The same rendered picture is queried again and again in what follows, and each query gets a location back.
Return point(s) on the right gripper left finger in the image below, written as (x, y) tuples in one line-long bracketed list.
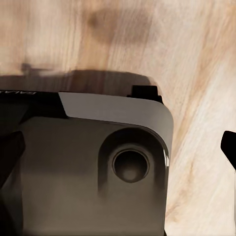
[(12, 146)]

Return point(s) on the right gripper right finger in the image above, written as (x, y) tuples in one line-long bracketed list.
[(228, 146)]

